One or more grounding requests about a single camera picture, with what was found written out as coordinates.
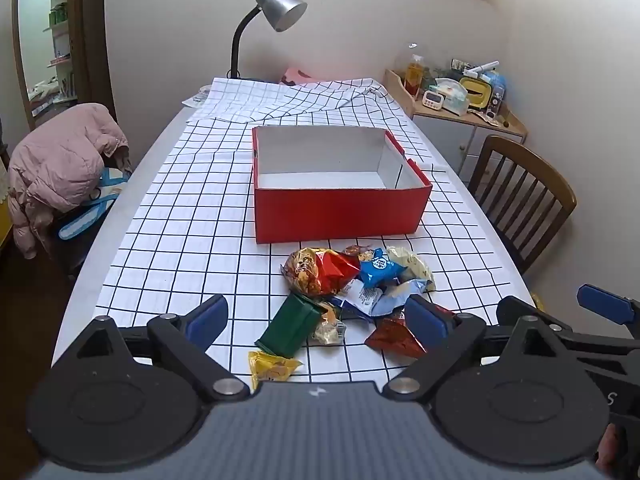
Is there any green snack box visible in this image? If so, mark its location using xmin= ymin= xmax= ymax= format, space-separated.
xmin=254 ymin=292 xmax=323 ymax=358

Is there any wooden door frame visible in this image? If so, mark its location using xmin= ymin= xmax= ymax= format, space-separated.
xmin=10 ymin=0 xmax=113 ymax=131

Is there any blue and white bag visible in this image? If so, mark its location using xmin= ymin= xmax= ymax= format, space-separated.
xmin=57 ymin=167 xmax=131 ymax=242

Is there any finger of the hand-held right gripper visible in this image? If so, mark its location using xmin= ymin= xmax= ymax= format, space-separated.
xmin=577 ymin=284 xmax=640 ymax=341
xmin=496 ymin=296 xmax=551 ymax=328

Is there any small beige snack packet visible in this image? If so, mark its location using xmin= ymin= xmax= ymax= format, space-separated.
xmin=307 ymin=302 xmax=348 ymax=346

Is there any printed paper sheet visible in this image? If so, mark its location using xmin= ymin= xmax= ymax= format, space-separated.
xmin=181 ymin=85 xmax=213 ymax=109

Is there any pink pouch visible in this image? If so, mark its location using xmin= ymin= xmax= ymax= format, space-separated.
xmin=277 ymin=65 xmax=321 ymax=86

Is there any light blue biscuit packet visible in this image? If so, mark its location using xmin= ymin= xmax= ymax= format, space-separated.
xmin=372 ymin=279 xmax=428 ymax=317

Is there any dark chair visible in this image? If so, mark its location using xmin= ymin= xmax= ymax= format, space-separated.
xmin=45 ymin=230 xmax=108 ymax=281

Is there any red brown snack packet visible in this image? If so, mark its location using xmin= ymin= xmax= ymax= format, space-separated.
xmin=364 ymin=312 xmax=430 ymax=359

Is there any red orange nut bag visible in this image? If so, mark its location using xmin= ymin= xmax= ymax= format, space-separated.
xmin=281 ymin=247 xmax=362 ymax=297

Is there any white green tissue pack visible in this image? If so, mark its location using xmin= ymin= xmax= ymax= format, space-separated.
xmin=435 ymin=77 xmax=471 ymax=115

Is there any cream yolk pastry packet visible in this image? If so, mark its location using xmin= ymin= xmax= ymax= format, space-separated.
xmin=385 ymin=246 xmax=437 ymax=292

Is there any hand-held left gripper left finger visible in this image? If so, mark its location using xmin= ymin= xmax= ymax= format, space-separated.
xmin=52 ymin=294 xmax=251 ymax=403

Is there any person's right hand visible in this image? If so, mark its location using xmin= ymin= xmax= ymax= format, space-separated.
xmin=595 ymin=425 xmax=620 ymax=476

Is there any silver gooseneck desk lamp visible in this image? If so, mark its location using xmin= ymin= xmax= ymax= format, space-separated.
xmin=227 ymin=0 xmax=308 ymax=81

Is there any yellow box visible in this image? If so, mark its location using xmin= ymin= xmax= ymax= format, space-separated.
xmin=459 ymin=77 xmax=493 ymax=110

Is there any red cardboard box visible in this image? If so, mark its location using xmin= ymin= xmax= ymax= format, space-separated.
xmin=251 ymin=125 xmax=434 ymax=245

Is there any orange liquid bottle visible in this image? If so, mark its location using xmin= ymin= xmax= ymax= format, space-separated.
xmin=406 ymin=54 xmax=426 ymax=97

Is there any pink puffer jacket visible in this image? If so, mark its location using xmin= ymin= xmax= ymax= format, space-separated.
xmin=7 ymin=102 xmax=132 ymax=260

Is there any yellow snack packet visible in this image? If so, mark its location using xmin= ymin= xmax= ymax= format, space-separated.
xmin=247 ymin=351 xmax=303 ymax=392

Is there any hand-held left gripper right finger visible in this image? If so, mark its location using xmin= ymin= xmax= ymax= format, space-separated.
xmin=382 ymin=295 xmax=586 ymax=403

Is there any grey wood-top cabinet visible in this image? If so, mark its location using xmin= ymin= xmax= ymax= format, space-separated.
xmin=384 ymin=67 xmax=528 ymax=186

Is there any brown wooden chair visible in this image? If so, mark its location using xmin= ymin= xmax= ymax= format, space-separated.
xmin=467 ymin=135 xmax=578 ymax=273

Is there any clear glass dome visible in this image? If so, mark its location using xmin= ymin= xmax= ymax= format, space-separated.
xmin=395 ymin=40 xmax=432 ymax=86

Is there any white navy snack packet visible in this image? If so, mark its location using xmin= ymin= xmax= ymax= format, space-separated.
xmin=327 ymin=280 xmax=386 ymax=318

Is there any blue cookie packet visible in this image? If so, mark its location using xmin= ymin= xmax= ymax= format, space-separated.
xmin=359 ymin=247 xmax=405 ymax=290

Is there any white shelf unit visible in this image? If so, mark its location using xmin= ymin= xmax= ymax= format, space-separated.
xmin=42 ymin=0 xmax=76 ymax=101

